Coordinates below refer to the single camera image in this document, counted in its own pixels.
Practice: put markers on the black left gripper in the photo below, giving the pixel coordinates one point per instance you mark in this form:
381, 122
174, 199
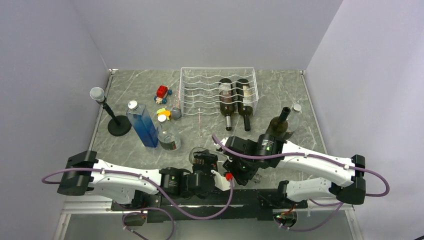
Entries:
210, 161

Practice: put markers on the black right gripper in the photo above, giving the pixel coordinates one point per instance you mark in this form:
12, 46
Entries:
241, 176

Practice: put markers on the dark green wine bottle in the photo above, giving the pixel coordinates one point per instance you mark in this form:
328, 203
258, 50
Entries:
244, 102
226, 98

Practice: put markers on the blue square water bottle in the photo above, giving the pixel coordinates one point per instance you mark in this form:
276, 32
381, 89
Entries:
142, 123

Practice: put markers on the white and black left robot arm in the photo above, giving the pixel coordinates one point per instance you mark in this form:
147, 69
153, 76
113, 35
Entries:
88, 175

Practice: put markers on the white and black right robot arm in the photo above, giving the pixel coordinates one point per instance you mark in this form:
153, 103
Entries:
335, 177

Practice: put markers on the clear round glass bottle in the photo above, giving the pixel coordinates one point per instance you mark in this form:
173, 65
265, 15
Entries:
167, 134

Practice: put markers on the colourful toy block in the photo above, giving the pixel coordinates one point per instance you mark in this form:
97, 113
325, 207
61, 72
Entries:
164, 111

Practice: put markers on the small silver cap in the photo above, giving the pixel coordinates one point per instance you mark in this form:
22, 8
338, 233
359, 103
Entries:
296, 108

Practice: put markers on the red toy block car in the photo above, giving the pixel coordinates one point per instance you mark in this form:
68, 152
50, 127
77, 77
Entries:
161, 94

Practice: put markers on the grey microphone on stand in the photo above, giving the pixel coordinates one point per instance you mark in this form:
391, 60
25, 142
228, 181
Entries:
118, 125

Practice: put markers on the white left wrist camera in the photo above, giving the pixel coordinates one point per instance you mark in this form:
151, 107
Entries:
223, 182

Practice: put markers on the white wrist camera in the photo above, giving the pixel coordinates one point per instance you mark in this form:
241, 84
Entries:
223, 142
223, 182

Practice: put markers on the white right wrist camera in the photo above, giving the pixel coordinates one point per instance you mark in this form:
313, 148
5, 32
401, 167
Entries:
223, 142

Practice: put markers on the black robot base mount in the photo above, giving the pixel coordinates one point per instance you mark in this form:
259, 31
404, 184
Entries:
259, 204

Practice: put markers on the white wire wine rack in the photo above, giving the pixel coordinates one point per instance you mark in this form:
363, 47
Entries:
199, 88

